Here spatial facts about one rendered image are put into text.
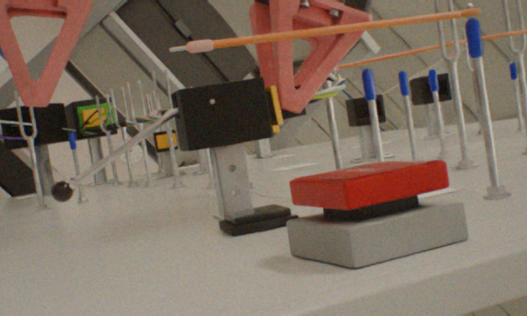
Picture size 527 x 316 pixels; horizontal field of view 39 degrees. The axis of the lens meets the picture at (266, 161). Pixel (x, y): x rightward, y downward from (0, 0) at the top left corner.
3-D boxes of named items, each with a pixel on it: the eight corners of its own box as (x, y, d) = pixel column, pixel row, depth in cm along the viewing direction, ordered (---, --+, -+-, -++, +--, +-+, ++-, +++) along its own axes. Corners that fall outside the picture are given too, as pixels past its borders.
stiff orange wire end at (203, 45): (167, 57, 36) (165, 46, 36) (473, 19, 41) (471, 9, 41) (171, 53, 35) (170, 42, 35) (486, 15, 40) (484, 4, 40)
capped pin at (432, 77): (445, 157, 71) (432, 68, 70) (433, 159, 72) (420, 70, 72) (455, 155, 72) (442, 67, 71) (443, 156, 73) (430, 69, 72)
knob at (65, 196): (54, 204, 48) (48, 183, 47) (76, 198, 48) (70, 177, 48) (53, 206, 46) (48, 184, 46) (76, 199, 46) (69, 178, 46)
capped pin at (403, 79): (427, 169, 63) (412, 68, 62) (409, 171, 63) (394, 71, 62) (423, 167, 64) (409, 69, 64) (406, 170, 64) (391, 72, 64)
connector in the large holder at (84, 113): (114, 127, 124) (110, 103, 124) (117, 126, 121) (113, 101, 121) (79, 133, 122) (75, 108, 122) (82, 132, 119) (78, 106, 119)
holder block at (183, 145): (180, 151, 51) (170, 94, 51) (258, 139, 52) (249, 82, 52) (188, 151, 47) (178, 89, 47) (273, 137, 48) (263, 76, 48)
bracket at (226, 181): (213, 218, 52) (202, 147, 51) (247, 211, 52) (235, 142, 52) (227, 224, 47) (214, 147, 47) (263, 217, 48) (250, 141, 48)
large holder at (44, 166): (100, 183, 130) (87, 102, 129) (53, 196, 113) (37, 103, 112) (66, 188, 131) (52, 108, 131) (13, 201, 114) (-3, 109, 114)
